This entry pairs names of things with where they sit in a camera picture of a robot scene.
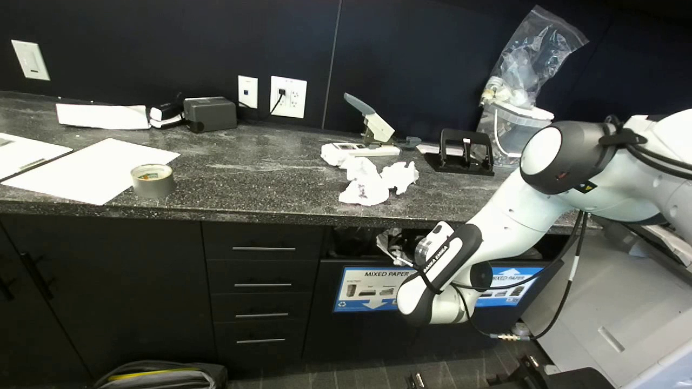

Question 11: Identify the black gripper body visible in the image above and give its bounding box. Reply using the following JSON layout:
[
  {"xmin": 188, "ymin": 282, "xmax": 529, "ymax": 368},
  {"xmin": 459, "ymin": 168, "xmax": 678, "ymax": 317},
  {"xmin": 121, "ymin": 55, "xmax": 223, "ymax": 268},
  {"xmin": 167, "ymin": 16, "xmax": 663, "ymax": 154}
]
[{"xmin": 400, "ymin": 235, "xmax": 428, "ymax": 272}]

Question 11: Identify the white tissue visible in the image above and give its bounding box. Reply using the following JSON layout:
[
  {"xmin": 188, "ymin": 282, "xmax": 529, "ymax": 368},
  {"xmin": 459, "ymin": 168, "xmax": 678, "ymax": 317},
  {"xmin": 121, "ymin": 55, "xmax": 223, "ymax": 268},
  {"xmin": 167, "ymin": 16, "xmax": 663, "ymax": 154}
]
[
  {"xmin": 375, "ymin": 224, "xmax": 416, "ymax": 270},
  {"xmin": 379, "ymin": 158, "xmax": 422, "ymax": 196},
  {"xmin": 319, "ymin": 140, "xmax": 404, "ymax": 168},
  {"xmin": 335, "ymin": 155, "xmax": 392, "ymax": 210}
]

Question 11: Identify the black bin liner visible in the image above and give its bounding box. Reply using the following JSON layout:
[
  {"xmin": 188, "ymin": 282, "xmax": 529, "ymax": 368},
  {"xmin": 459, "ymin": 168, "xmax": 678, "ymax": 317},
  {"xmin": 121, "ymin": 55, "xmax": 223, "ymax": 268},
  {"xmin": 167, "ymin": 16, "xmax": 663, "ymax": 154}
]
[{"xmin": 327, "ymin": 226, "xmax": 420, "ymax": 263}]

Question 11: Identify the black recycling bin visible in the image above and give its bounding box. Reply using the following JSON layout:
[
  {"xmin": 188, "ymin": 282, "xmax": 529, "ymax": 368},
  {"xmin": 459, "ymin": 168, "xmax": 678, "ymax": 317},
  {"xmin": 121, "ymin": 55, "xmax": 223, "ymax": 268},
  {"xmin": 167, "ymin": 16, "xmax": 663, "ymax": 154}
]
[{"xmin": 317, "ymin": 258, "xmax": 451, "ymax": 364}]

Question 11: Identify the mixed paper sign down arrow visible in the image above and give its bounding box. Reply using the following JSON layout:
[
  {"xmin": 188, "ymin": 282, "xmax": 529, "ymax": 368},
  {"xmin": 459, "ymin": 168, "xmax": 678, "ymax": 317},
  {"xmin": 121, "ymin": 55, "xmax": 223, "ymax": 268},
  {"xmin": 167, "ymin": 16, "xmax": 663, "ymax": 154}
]
[{"xmin": 332, "ymin": 265, "xmax": 420, "ymax": 315}]

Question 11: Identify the mixed paper sign up arrow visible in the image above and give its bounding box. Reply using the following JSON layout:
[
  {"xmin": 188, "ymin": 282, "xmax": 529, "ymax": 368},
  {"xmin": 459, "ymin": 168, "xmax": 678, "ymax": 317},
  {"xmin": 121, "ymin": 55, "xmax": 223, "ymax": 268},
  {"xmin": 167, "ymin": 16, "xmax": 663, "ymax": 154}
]
[{"xmin": 474, "ymin": 263, "xmax": 548, "ymax": 312}]

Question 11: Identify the flattened white tissue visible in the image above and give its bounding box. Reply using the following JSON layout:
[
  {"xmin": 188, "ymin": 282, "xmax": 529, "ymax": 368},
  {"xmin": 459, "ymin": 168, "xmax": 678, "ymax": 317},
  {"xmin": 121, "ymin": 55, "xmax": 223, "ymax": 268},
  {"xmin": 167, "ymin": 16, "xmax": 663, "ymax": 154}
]
[{"xmin": 319, "ymin": 140, "xmax": 404, "ymax": 168}]

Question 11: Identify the black floor equipment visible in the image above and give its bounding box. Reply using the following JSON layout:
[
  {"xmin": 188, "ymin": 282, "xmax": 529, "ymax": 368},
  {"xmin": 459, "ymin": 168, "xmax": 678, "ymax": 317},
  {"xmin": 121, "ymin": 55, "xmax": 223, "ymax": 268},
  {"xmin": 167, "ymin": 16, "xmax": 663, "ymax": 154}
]
[{"xmin": 486, "ymin": 355, "xmax": 616, "ymax": 389}]

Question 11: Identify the black drawer front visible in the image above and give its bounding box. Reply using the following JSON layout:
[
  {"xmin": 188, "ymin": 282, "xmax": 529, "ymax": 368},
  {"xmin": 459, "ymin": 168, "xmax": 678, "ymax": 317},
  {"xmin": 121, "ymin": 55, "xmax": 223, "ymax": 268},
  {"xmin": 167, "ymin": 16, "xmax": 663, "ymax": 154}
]
[
  {"xmin": 207, "ymin": 290, "xmax": 317, "ymax": 325},
  {"xmin": 202, "ymin": 222, "xmax": 323, "ymax": 263},
  {"xmin": 213, "ymin": 320, "xmax": 311, "ymax": 370},
  {"xmin": 204, "ymin": 258, "xmax": 321, "ymax": 293}
]

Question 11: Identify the white outlet plate with plug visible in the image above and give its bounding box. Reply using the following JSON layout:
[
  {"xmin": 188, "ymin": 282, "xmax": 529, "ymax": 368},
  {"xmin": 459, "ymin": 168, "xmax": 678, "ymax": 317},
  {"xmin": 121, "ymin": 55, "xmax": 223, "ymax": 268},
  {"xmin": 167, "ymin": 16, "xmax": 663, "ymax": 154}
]
[{"xmin": 268, "ymin": 73, "xmax": 310, "ymax": 121}]

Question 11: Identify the grey white office printer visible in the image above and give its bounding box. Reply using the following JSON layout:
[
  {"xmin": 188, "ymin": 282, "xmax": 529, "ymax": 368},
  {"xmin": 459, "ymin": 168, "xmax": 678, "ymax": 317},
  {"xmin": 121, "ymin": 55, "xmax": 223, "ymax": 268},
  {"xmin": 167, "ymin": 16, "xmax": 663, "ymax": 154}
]
[{"xmin": 519, "ymin": 211, "xmax": 692, "ymax": 389}]

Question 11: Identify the clear plastic bag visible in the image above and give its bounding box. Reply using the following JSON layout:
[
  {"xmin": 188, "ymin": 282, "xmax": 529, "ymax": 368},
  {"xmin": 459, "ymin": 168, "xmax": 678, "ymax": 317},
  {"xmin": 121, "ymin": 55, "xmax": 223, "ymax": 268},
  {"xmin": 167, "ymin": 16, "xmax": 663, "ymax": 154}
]
[{"xmin": 483, "ymin": 5, "xmax": 590, "ymax": 110}]

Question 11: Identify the black box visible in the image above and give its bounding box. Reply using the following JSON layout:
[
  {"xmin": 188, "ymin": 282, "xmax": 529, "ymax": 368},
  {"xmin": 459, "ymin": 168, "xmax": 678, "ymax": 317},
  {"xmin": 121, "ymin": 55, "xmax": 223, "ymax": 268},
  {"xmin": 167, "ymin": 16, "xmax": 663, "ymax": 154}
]
[{"xmin": 181, "ymin": 95, "xmax": 240, "ymax": 134}]

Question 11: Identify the black backpack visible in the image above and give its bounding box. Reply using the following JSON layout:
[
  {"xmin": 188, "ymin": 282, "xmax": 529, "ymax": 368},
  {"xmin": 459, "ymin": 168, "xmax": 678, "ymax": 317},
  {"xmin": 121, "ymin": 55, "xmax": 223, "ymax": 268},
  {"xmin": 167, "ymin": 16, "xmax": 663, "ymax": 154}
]
[{"xmin": 91, "ymin": 356, "xmax": 232, "ymax": 389}]

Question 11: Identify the small black white device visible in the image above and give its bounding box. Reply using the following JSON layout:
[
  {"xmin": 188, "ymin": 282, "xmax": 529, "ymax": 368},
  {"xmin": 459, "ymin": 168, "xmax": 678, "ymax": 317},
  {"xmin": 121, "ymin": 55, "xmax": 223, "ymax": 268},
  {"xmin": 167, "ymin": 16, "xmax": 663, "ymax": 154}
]
[{"xmin": 146, "ymin": 102, "xmax": 187, "ymax": 131}]

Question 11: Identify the black cabinet door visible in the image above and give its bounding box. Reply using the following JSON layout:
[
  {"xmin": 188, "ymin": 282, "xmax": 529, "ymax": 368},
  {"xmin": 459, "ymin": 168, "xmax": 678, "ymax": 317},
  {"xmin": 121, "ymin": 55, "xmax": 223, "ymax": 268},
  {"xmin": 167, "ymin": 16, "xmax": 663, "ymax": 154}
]
[
  {"xmin": 2, "ymin": 217, "xmax": 219, "ymax": 385},
  {"xmin": 0, "ymin": 219, "xmax": 94, "ymax": 389}
]

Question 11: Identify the white paper sheet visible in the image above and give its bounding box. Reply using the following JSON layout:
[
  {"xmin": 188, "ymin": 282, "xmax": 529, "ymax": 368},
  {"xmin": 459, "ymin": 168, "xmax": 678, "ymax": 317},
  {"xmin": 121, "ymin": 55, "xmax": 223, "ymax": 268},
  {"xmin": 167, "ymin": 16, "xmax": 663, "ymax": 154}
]
[
  {"xmin": 0, "ymin": 129, "xmax": 77, "ymax": 184},
  {"xmin": 0, "ymin": 137, "xmax": 181, "ymax": 207}
]

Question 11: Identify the folded white paper stack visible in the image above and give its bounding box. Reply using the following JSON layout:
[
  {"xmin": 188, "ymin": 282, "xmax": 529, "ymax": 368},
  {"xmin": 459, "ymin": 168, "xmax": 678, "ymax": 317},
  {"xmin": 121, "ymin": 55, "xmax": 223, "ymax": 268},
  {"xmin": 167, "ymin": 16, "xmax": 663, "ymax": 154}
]
[{"xmin": 55, "ymin": 102, "xmax": 153, "ymax": 134}]

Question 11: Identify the silver drawer handle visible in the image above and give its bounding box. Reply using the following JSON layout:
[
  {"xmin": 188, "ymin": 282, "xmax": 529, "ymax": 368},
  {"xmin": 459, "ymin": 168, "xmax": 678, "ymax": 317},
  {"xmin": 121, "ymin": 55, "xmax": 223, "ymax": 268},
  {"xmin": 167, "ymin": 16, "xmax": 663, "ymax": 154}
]
[
  {"xmin": 232, "ymin": 278, "xmax": 296, "ymax": 291},
  {"xmin": 233, "ymin": 336, "xmax": 290, "ymax": 347},
  {"xmin": 230, "ymin": 244, "xmax": 299, "ymax": 255},
  {"xmin": 232, "ymin": 310, "xmax": 293, "ymax": 323}
]

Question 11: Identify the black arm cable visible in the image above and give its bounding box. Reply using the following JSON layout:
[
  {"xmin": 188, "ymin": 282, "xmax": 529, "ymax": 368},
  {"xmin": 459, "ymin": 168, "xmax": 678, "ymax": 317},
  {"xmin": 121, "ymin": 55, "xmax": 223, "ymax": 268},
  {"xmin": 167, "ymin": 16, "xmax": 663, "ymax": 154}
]
[{"xmin": 529, "ymin": 112, "xmax": 692, "ymax": 341}]

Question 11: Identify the white wall plate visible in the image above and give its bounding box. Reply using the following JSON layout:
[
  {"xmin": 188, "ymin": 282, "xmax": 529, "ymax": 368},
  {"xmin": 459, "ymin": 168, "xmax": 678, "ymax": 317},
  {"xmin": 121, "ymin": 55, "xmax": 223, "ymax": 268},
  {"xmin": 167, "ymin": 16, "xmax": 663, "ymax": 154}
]
[{"xmin": 237, "ymin": 73, "xmax": 261, "ymax": 112}]

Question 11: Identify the black cabinet door handle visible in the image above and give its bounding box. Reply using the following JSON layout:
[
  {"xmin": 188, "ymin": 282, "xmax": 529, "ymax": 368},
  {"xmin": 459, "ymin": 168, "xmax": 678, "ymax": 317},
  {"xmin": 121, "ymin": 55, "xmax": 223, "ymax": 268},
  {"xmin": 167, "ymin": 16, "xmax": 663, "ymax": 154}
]
[{"xmin": 20, "ymin": 248, "xmax": 56, "ymax": 302}]

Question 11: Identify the white light switch plate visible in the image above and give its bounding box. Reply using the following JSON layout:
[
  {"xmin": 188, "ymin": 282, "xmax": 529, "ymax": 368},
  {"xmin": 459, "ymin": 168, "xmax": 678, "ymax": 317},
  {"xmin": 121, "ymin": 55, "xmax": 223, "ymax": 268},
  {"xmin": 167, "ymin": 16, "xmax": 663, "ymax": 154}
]
[{"xmin": 8, "ymin": 36, "xmax": 55, "ymax": 85}]

